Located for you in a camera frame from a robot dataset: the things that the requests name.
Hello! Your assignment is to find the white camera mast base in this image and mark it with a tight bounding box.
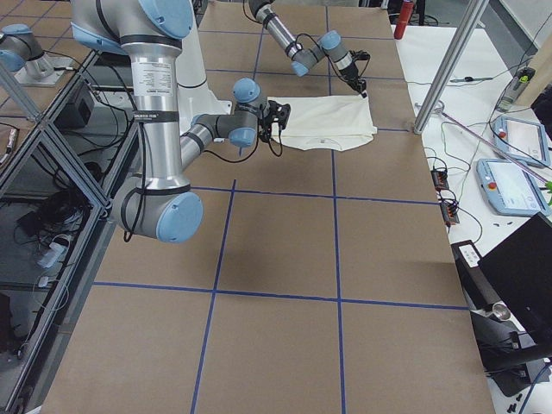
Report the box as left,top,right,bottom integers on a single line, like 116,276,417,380
175,12,232,133

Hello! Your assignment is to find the aluminium frame post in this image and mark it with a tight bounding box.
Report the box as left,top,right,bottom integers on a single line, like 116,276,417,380
413,0,489,135

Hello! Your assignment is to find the teach pendant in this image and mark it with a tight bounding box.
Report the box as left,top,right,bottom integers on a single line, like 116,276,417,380
476,159,551,217
492,116,551,167

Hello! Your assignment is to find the near teach pendant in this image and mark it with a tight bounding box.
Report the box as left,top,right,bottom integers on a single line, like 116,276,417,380
476,159,551,217

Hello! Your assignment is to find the metal reacher grabber tool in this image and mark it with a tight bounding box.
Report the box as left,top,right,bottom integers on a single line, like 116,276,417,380
430,101,551,191

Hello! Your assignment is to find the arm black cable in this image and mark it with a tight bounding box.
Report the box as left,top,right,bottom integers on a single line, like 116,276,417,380
202,124,285,164
295,34,346,83

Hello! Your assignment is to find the red cylinder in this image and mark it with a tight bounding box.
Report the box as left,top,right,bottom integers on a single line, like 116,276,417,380
393,0,414,40

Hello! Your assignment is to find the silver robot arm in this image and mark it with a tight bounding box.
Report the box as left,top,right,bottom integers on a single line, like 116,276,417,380
242,1,371,97
72,1,291,243

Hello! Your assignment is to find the black electronics board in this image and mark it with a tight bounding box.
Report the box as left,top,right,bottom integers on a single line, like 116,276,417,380
440,199,460,227
430,168,449,191

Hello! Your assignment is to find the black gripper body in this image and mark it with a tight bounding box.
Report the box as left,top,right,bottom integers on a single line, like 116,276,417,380
340,62,367,89
258,100,279,142

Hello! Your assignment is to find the far teach pendant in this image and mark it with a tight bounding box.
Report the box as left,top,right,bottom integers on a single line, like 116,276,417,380
492,116,551,167

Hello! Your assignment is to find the black monitor on stand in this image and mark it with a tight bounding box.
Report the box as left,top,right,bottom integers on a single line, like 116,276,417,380
451,213,551,397

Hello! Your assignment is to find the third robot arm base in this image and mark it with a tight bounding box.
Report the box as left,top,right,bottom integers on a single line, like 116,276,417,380
1,23,62,87

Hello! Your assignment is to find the cream long-sleeve cat shirt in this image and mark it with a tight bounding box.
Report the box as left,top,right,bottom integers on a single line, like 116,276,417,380
272,95,378,152

